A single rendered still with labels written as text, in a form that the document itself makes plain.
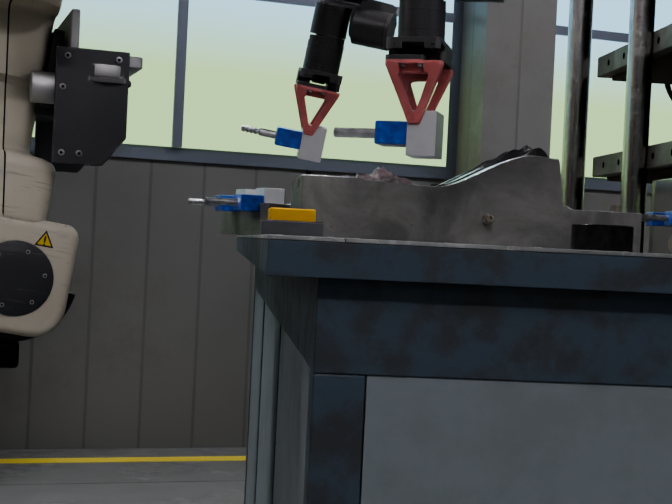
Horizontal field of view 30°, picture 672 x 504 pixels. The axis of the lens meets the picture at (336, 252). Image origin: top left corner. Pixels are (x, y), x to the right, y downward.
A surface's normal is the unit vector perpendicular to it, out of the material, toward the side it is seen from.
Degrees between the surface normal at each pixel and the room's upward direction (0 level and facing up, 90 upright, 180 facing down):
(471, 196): 90
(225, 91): 90
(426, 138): 90
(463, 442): 90
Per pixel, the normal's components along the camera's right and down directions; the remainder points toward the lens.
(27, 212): 0.33, 0.03
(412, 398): 0.09, 0.01
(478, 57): -0.94, -0.04
